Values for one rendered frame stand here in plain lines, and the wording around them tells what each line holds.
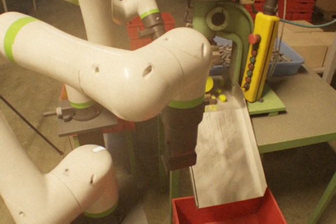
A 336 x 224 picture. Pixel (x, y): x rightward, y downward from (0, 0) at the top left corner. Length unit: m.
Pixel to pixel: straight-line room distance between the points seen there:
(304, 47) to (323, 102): 1.17
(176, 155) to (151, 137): 1.87
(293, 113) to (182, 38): 0.91
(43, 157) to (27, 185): 1.87
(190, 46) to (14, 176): 0.46
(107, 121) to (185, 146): 0.67
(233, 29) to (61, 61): 0.77
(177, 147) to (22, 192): 0.35
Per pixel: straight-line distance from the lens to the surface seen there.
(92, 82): 0.44
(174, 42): 0.47
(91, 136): 1.34
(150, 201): 2.06
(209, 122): 1.12
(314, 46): 2.65
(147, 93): 0.40
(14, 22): 0.69
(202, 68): 0.49
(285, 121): 1.26
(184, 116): 0.55
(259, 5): 4.58
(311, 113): 1.36
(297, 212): 2.18
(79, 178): 0.70
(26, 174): 0.67
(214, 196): 1.06
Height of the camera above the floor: 1.68
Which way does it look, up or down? 34 degrees down
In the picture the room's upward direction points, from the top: straight up
